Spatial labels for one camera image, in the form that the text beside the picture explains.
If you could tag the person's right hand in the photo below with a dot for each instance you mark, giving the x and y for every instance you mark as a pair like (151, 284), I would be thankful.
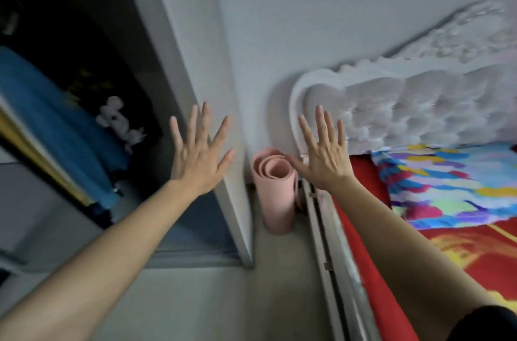
(327, 163)

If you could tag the person's left hand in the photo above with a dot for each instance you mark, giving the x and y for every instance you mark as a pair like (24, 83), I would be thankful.
(197, 163)

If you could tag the person's right middle finger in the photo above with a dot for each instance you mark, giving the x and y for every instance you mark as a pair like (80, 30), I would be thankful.
(321, 124)

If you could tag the person's left little finger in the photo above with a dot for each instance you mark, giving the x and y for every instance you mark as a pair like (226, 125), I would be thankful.
(176, 133)

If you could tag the person's left middle finger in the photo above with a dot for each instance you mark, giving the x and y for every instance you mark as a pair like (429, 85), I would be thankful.
(205, 120)

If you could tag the person's left thumb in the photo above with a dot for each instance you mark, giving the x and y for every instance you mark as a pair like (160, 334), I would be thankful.
(226, 163)

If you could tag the person's right little finger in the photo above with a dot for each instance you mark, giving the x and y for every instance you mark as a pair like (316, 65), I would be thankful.
(341, 134)

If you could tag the person's right thumb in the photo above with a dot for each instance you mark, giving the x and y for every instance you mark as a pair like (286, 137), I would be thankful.
(295, 164)

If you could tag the person's left forearm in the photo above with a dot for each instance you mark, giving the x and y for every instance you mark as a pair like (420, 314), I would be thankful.
(101, 256)

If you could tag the person's right forearm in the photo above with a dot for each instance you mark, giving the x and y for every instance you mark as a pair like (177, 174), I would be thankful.
(404, 256)

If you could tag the pink rolled foam mat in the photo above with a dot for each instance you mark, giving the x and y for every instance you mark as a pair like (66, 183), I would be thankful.
(276, 195)

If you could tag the white plush toy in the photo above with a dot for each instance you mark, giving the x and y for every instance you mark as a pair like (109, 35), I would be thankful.
(119, 120)

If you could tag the white tufted bed headboard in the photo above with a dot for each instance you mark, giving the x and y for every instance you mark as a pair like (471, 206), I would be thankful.
(420, 106)

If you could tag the blue cloth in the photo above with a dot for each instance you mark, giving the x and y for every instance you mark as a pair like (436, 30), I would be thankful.
(60, 130)

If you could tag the multicoloured patterned pillow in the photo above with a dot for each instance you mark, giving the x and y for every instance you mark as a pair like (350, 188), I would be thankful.
(448, 187)

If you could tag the red patterned bed sheet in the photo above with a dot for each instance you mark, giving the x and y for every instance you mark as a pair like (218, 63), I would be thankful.
(480, 256)

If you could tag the black sleeve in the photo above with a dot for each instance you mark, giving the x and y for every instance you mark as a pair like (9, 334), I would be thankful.
(484, 324)

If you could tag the white door frame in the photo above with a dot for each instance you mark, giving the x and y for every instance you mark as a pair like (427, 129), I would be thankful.
(190, 54)

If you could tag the white bed side rail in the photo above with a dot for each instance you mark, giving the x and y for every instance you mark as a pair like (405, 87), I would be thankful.
(343, 268)

